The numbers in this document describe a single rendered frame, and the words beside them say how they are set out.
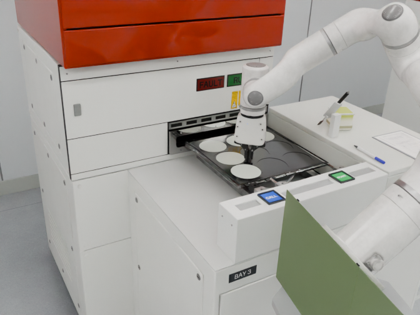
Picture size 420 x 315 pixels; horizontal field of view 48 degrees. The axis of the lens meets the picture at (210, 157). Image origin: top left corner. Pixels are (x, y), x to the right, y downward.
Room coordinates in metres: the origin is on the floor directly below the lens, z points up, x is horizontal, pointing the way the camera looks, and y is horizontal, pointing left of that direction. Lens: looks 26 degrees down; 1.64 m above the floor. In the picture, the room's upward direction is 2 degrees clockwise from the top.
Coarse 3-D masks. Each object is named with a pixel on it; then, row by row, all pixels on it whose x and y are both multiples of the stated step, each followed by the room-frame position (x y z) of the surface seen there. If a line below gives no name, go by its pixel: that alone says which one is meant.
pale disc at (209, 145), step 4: (200, 144) 1.58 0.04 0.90; (204, 144) 1.58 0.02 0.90; (208, 144) 1.58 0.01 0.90; (212, 144) 1.58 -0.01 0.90; (216, 144) 1.59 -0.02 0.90; (220, 144) 1.59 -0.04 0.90; (224, 144) 1.59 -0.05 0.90; (204, 148) 1.55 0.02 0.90; (208, 148) 1.55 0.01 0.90; (212, 148) 1.55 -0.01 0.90; (216, 148) 1.55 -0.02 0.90; (220, 148) 1.55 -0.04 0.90; (224, 148) 1.56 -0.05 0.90
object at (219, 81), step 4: (200, 80) 1.66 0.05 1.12; (204, 80) 1.67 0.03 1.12; (208, 80) 1.68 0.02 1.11; (212, 80) 1.69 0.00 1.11; (216, 80) 1.70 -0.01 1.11; (220, 80) 1.71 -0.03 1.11; (200, 84) 1.66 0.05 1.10; (204, 84) 1.67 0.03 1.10; (208, 84) 1.68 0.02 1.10; (212, 84) 1.69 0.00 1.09; (216, 84) 1.70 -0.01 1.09; (220, 84) 1.71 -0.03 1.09; (200, 88) 1.66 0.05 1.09; (204, 88) 1.67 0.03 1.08; (208, 88) 1.68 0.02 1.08
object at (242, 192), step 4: (196, 156) 1.63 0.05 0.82; (200, 160) 1.61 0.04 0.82; (208, 164) 1.55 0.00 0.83; (212, 168) 1.53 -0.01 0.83; (216, 172) 1.50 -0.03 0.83; (220, 176) 1.48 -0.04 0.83; (224, 180) 1.45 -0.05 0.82; (232, 184) 1.41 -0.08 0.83; (236, 188) 1.39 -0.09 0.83; (244, 188) 1.36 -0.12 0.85; (248, 188) 1.36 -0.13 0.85; (240, 192) 1.37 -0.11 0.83; (244, 192) 1.35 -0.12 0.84; (248, 192) 1.33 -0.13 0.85
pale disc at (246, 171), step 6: (234, 168) 1.40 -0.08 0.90; (240, 168) 1.41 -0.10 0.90; (246, 168) 1.41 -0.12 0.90; (252, 168) 1.41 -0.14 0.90; (258, 168) 1.41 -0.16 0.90; (234, 174) 1.36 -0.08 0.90; (240, 174) 1.36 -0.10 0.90; (246, 174) 1.36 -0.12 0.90; (252, 174) 1.37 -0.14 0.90; (258, 174) 1.37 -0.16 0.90
